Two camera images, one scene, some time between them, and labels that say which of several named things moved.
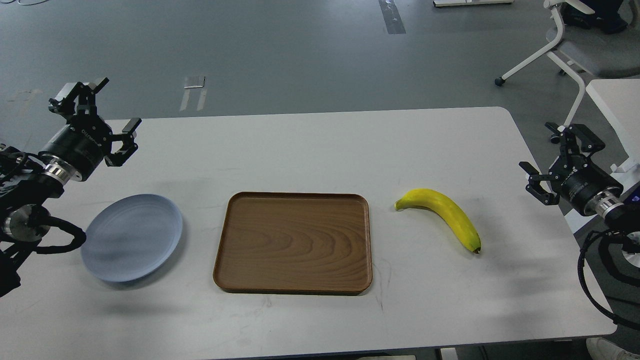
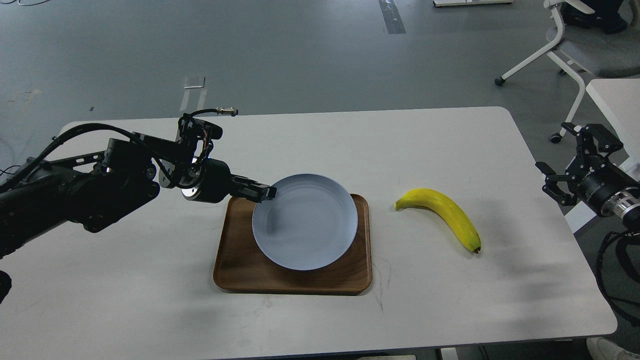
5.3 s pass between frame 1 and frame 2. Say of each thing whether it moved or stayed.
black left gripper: moved
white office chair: stayed
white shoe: stayed
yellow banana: stayed
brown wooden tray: stayed
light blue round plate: moved
